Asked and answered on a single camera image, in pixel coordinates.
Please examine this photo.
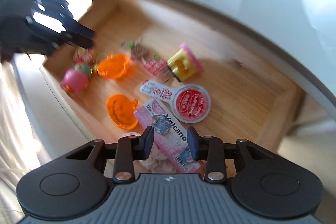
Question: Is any pink Volcano packet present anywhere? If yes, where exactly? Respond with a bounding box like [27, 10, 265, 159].
[134, 98, 201, 173]

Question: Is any pink teal egg toy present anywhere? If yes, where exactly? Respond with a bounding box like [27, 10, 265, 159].
[60, 63, 92, 94]

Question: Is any wooden drawer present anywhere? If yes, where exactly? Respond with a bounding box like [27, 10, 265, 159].
[39, 0, 306, 154]

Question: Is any orange pumpkin cookie cutter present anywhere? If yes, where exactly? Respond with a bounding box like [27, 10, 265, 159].
[106, 94, 138, 130]

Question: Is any red yellow round charm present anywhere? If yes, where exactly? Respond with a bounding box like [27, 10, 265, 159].
[73, 47, 94, 64]

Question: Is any round red white package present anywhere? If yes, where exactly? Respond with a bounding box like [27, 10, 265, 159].
[139, 80, 211, 124]

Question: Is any orange pumpkin half shell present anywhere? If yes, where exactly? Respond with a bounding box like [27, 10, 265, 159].
[96, 53, 130, 80]

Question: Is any red white snack packet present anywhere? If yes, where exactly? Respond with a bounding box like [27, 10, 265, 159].
[121, 41, 169, 78]

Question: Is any yellow pink toy cup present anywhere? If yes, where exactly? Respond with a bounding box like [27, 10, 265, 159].
[166, 43, 203, 83]

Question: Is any gold bell keychain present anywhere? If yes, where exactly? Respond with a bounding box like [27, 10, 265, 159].
[92, 53, 108, 73]

